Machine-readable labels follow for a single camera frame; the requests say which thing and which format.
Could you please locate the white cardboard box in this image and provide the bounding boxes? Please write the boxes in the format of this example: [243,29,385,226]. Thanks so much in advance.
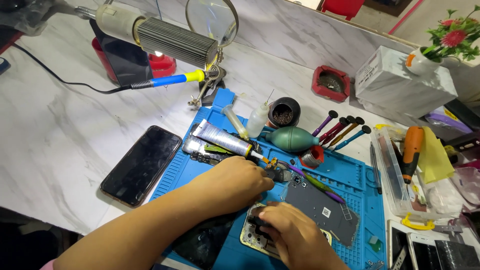
[354,46,458,119]

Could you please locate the black metal tweezers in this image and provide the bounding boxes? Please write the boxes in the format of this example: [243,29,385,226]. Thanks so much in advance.
[369,141,383,195]

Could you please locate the white needle-tip bottle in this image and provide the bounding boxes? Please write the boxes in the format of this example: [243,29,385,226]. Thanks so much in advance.
[246,89,275,139]

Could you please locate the white phone with black screen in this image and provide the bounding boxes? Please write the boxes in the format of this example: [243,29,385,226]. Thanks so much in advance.
[406,232,480,270]

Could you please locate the red solder wire spool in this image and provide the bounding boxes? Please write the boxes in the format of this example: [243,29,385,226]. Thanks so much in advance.
[298,145,325,170]

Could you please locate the small green plastic piece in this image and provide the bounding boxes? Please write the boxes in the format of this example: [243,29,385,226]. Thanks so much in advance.
[367,235,383,253]

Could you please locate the dark glass phone panel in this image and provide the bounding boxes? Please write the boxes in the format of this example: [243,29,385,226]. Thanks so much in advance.
[89,19,155,88]

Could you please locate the green rubber air blower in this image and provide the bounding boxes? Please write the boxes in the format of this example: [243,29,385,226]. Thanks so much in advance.
[262,126,320,153]

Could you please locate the clear syringe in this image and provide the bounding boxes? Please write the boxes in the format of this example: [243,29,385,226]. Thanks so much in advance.
[220,104,250,140]

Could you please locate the desk lamp with ribbed head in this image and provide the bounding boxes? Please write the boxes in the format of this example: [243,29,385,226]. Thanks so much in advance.
[74,4,219,70]

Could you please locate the grey phone back cover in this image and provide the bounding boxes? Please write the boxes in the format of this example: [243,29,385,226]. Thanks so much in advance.
[280,175,361,249]

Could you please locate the phone frame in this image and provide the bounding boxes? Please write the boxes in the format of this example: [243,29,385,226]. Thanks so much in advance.
[239,202,333,260]

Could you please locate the red plastic chair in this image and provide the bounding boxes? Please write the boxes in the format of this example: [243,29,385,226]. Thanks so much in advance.
[320,0,365,22]

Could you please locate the red square ashtray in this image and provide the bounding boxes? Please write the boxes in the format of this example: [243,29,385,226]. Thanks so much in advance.
[311,65,351,103]

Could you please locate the purple precision screwdriver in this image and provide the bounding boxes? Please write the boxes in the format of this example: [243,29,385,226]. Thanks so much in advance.
[311,110,339,137]

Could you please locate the person's left hand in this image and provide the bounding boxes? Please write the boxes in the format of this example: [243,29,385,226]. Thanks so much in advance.
[192,156,275,223]

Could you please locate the purple and green tweezers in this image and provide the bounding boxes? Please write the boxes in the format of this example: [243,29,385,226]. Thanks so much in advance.
[277,160,346,205]

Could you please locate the blue silicone repair mat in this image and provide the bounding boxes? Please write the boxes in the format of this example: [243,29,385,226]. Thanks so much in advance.
[150,88,388,270]

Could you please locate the white vase with red flowers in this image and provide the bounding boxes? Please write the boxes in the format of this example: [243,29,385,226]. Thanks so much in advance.
[405,5,480,76]

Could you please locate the person's right hand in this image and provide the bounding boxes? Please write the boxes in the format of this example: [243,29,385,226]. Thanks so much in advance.
[258,202,350,270]

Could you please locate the clear plastic bag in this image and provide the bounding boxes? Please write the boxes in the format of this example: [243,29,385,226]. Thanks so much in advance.
[0,0,54,37]

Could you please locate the orange and black electric screwdriver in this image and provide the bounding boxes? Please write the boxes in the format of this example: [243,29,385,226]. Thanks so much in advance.
[401,125,425,185]

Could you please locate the small black phone part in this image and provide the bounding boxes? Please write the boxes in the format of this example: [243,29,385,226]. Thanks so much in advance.
[264,168,293,184]

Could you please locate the black phone screen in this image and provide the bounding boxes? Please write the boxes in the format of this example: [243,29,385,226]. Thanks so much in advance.
[170,211,238,269]

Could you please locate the black smartphone with bronze edge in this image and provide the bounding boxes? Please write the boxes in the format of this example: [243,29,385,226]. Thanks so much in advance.
[100,125,183,208]

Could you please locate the blue precision screwdriver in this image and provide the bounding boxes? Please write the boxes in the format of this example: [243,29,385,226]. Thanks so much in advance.
[333,125,372,152]

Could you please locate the clear plastic tool box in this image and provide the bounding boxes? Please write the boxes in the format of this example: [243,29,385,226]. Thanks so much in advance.
[370,125,466,223]

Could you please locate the gold precision screwdriver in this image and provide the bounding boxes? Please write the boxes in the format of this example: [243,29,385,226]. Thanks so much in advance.
[328,116,365,148]

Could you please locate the black jar of brass wool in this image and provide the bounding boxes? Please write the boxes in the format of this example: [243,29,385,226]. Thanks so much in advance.
[267,97,302,130]

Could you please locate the blue and yellow soldering iron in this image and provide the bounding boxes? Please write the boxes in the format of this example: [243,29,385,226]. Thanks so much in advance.
[12,43,226,95]

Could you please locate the magnifying glass on clip stand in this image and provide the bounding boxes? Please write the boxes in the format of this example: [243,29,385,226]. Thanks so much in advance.
[185,0,240,108]

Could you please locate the purple packet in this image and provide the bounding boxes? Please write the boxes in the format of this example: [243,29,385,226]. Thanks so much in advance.
[425,106,473,135]

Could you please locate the yellow cloth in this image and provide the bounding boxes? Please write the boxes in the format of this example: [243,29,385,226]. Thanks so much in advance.
[416,126,455,185]

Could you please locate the red precision screwdriver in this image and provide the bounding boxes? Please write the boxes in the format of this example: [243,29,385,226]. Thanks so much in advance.
[319,117,350,143]
[321,115,356,146]

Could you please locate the silver glue tube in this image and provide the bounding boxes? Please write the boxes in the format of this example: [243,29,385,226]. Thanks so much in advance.
[192,119,271,164]

